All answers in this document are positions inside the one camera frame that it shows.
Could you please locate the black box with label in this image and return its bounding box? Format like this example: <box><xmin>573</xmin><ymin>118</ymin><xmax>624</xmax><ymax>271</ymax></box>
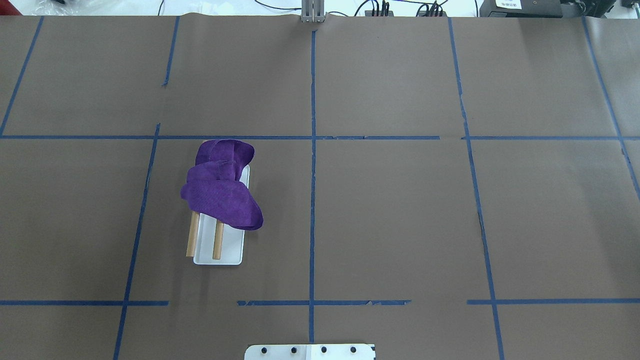
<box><xmin>478</xmin><ymin>0</ymin><xmax>563</xmax><ymax>18</ymax></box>

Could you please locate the lower wooden rack rod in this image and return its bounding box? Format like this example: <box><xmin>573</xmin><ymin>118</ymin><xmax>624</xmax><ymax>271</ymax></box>
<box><xmin>212</xmin><ymin>219</ymin><xmax>225</xmax><ymax>260</ymax></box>

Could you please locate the aluminium frame post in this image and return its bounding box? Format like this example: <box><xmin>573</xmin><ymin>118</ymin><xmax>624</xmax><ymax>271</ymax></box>
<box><xmin>301</xmin><ymin>0</ymin><xmax>327</xmax><ymax>23</ymax></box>

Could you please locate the purple microfiber towel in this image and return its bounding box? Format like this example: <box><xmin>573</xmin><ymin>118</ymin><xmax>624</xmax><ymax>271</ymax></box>
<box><xmin>180</xmin><ymin>139</ymin><xmax>264</xmax><ymax>231</ymax></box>

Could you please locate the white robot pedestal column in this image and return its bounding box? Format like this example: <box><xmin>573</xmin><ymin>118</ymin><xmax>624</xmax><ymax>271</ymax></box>
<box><xmin>244</xmin><ymin>343</ymin><xmax>377</xmax><ymax>360</ymax></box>

